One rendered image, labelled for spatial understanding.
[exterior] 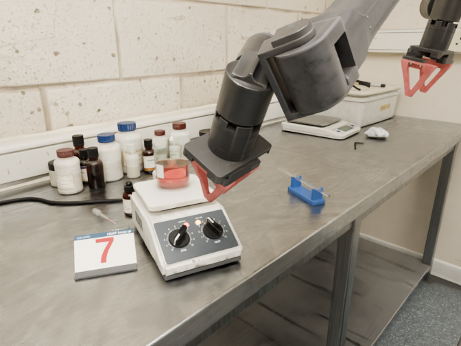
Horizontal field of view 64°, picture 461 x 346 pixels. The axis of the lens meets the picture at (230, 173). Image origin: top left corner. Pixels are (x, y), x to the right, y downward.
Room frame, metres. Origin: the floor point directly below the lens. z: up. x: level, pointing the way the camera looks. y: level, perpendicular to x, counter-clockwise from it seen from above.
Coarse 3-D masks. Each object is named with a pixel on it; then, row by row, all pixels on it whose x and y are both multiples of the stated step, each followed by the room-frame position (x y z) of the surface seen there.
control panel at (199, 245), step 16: (160, 224) 0.51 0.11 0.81; (176, 224) 0.51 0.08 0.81; (192, 224) 0.52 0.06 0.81; (224, 224) 0.53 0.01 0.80; (160, 240) 0.48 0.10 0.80; (192, 240) 0.49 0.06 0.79; (208, 240) 0.50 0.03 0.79; (224, 240) 0.51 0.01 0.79; (176, 256) 0.47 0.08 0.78; (192, 256) 0.47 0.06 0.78
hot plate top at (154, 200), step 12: (192, 180) 0.64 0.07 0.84; (144, 192) 0.58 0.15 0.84; (156, 192) 0.58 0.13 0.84; (168, 192) 0.58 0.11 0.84; (180, 192) 0.58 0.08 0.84; (192, 192) 0.58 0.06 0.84; (144, 204) 0.54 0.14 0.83; (156, 204) 0.53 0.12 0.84; (168, 204) 0.53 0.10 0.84; (180, 204) 0.54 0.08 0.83
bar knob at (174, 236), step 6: (180, 228) 0.49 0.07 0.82; (186, 228) 0.49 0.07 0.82; (174, 234) 0.49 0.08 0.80; (180, 234) 0.48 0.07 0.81; (186, 234) 0.50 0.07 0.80; (174, 240) 0.47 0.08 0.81; (180, 240) 0.49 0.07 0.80; (186, 240) 0.49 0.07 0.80; (174, 246) 0.48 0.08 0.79; (180, 246) 0.48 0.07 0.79
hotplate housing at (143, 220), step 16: (144, 208) 0.55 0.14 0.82; (176, 208) 0.55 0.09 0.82; (192, 208) 0.55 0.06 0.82; (208, 208) 0.56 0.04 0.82; (144, 224) 0.53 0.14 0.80; (144, 240) 0.54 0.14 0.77; (160, 256) 0.47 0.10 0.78; (208, 256) 0.48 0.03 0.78; (224, 256) 0.49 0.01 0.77; (240, 256) 0.51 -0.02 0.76; (176, 272) 0.45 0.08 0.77; (192, 272) 0.47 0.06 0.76
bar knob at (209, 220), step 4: (208, 220) 0.51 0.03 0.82; (212, 220) 0.51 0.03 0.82; (204, 224) 0.52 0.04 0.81; (208, 224) 0.52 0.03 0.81; (212, 224) 0.51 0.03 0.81; (216, 224) 0.51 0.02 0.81; (204, 228) 0.52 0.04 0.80; (208, 228) 0.52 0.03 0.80; (212, 228) 0.51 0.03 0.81; (216, 228) 0.50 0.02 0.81; (220, 228) 0.51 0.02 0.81; (204, 232) 0.51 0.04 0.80; (208, 232) 0.51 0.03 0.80; (212, 232) 0.51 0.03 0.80; (216, 232) 0.51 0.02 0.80; (220, 232) 0.50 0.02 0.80; (208, 236) 0.50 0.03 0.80; (212, 236) 0.50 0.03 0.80; (216, 236) 0.51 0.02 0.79; (220, 236) 0.51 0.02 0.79
